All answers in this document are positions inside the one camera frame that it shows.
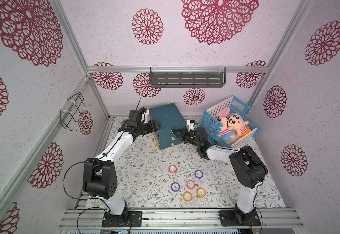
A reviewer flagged teal drawer cabinet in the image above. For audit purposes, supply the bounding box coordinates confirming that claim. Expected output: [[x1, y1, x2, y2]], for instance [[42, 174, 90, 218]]
[[149, 103, 186, 150]]

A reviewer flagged red tape roll lower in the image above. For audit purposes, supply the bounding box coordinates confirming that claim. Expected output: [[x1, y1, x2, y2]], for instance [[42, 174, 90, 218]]
[[186, 180, 196, 190]]

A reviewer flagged blue white toy crib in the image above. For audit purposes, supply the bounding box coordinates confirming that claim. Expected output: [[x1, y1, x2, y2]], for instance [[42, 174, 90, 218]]
[[201, 96, 260, 149]]

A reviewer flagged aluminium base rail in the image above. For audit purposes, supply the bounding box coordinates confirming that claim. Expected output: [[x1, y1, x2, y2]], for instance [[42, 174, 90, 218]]
[[57, 208, 304, 232]]

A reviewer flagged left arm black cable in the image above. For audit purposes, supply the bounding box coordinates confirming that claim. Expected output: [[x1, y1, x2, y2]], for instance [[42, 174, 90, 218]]
[[63, 97, 143, 201]]

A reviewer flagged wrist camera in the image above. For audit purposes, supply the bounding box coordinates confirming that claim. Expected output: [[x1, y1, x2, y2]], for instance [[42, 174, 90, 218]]
[[129, 107, 149, 123], [186, 119, 198, 132]]

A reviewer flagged grey wall shelf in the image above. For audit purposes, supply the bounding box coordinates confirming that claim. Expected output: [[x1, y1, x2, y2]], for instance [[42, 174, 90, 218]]
[[149, 68, 226, 88]]

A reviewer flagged red tape roll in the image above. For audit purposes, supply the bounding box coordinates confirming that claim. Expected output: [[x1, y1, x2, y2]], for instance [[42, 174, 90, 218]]
[[168, 165, 177, 174], [186, 180, 196, 190]]

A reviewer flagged black wire wall rack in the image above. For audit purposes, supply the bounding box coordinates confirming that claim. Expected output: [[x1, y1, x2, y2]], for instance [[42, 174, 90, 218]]
[[59, 92, 90, 132]]

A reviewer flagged pink plush doll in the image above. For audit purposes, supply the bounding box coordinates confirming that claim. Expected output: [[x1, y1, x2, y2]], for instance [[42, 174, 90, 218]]
[[214, 107, 236, 141]]

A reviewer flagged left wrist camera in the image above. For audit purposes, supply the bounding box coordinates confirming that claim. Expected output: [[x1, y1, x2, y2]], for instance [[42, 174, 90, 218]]
[[129, 107, 149, 123]]

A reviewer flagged purple tape roll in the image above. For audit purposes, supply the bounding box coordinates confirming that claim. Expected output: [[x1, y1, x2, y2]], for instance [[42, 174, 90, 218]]
[[170, 182, 180, 193], [194, 170, 204, 179]]

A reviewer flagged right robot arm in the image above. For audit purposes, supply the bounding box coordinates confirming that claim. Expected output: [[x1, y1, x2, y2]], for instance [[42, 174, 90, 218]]
[[172, 127, 268, 228]]

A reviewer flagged yellow tape roll right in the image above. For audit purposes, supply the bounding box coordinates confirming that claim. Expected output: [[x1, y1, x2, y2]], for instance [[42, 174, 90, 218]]
[[196, 187, 207, 198]]

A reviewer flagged yellow tape roll left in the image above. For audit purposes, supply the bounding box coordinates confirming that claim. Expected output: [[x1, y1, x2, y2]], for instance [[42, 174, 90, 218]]
[[183, 192, 193, 202]]

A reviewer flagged yellow tape roll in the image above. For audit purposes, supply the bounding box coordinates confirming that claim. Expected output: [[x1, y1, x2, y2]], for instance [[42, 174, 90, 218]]
[[183, 192, 193, 202], [196, 187, 207, 198]]

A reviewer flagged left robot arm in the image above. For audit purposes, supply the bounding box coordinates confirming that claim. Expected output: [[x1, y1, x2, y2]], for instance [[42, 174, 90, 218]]
[[82, 120, 160, 227]]

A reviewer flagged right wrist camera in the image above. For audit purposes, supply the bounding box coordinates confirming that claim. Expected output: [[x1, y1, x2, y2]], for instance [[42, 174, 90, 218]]
[[186, 119, 198, 132]]

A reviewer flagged boy plush doll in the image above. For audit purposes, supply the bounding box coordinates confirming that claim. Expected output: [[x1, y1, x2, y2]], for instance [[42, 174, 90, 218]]
[[227, 113, 251, 137]]

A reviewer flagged red tape roll upper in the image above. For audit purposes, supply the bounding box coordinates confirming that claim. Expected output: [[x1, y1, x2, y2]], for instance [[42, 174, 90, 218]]
[[168, 165, 177, 174]]

